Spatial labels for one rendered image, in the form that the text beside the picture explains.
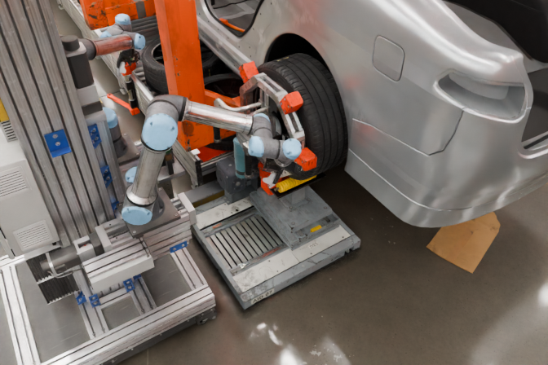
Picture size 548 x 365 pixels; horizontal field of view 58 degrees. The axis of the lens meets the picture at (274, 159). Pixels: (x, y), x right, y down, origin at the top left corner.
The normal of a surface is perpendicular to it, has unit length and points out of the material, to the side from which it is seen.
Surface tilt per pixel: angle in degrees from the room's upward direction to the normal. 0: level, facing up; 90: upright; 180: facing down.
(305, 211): 0
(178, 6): 90
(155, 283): 0
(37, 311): 0
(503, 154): 88
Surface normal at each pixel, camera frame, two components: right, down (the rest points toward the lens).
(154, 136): 0.14, 0.54
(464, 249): 0.03, -0.76
